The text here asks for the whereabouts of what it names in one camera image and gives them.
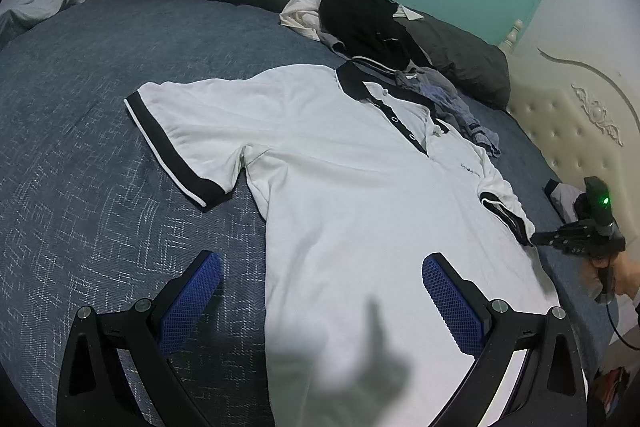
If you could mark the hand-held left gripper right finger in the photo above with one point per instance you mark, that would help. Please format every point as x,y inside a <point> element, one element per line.
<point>452,307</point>

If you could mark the person's right hand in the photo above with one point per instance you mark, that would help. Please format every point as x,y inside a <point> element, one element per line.
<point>627,274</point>

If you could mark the cream shirt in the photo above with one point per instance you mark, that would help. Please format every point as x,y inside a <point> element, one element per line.
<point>300,12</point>

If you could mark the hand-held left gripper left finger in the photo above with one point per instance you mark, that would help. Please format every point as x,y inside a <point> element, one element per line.
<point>192,302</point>

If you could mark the folded grey and black clothes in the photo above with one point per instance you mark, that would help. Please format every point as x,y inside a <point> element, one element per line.
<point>562,199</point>

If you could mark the blue heathered bed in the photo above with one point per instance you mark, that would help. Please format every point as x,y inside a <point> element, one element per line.
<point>75,157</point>

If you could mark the light grey shirt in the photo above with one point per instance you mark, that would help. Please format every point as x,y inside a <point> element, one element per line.
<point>332,42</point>

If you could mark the red and black object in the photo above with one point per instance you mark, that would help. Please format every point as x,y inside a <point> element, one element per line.
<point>612,389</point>

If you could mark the black jacket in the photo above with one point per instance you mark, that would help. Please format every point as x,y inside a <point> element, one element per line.
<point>360,17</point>

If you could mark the blue plaid shorts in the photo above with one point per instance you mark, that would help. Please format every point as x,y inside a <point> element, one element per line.
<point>467,122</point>

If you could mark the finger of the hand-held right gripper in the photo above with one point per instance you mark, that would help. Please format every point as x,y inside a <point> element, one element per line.
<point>542,238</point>

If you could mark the white polo shirt black trim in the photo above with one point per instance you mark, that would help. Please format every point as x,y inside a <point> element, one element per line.
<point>350,187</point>

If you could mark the grey knit garment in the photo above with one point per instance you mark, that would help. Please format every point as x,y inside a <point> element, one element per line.
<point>435,79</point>

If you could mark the cream tufted headboard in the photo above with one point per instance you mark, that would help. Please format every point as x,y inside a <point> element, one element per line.
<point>565,117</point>

